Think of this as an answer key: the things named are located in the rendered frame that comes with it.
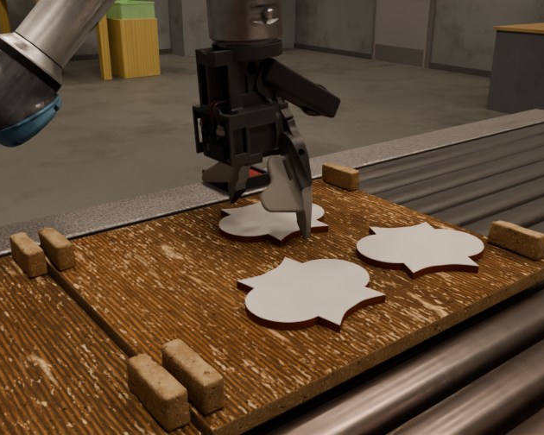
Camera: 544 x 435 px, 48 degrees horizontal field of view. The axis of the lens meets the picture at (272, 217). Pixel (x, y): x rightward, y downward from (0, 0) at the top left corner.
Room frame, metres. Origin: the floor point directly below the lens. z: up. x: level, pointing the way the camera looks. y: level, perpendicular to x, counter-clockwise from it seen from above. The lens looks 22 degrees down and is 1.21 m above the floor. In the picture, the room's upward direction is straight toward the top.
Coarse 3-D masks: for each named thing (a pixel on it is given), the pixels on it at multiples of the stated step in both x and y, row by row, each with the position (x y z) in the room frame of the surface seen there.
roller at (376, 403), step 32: (512, 320) 0.48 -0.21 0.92; (448, 352) 0.43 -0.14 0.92; (480, 352) 0.43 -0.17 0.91; (512, 352) 0.45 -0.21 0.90; (384, 384) 0.38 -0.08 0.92; (416, 384) 0.39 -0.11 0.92; (448, 384) 0.40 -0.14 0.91; (320, 416) 0.35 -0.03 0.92; (352, 416) 0.35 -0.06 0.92; (384, 416) 0.36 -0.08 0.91
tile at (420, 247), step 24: (360, 240) 0.60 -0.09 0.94; (384, 240) 0.60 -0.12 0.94; (408, 240) 0.60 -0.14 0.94; (432, 240) 0.60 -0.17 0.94; (456, 240) 0.60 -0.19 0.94; (480, 240) 0.60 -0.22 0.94; (384, 264) 0.55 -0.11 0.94; (408, 264) 0.54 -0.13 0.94; (432, 264) 0.54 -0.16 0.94; (456, 264) 0.54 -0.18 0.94
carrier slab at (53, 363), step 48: (0, 288) 0.51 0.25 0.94; (48, 288) 0.51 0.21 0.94; (0, 336) 0.43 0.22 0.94; (48, 336) 0.43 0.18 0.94; (96, 336) 0.43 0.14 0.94; (0, 384) 0.36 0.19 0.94; (48, 384) 0.36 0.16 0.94; (96, 384) 0.36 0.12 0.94; (0, 432) 0.31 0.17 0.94; (48, 432) 0.31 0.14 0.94; (96, 432) 0.31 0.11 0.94; (144, 432) 0.31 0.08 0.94; (192, 432) 0.31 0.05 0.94
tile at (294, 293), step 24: (288, 264) 0.54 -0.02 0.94; (312, 264) 0.54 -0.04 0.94; (336, 264) 0.54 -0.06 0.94; (240, 288) 0.50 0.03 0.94; (264, 288) 0.49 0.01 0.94; (288, 288) 0.49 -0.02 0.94; (312, 288) 0.49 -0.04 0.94; (336, 288) 0.49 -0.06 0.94; (360, 288) 0.49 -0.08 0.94; (264, 312) 0.45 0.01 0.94; (288, 312) 0.45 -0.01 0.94; (312, 312) 0.45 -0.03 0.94; (336, 312) 0.45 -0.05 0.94
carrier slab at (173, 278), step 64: (320, 192) 0.77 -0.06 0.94; (128, 256) 0.57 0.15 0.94; (192, 256) 0.57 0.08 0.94; (256, 256) 0.57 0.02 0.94; (320, 256) 0.57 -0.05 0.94; (512, 256) 0.57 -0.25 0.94; (128, 320) 0.45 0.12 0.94; (192, 320) 0.45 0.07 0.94; (384, 320) 0.45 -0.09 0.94; (448, 320) 0.46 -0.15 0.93; (256, 384) 0.36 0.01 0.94; (320, 384) 0.37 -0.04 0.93
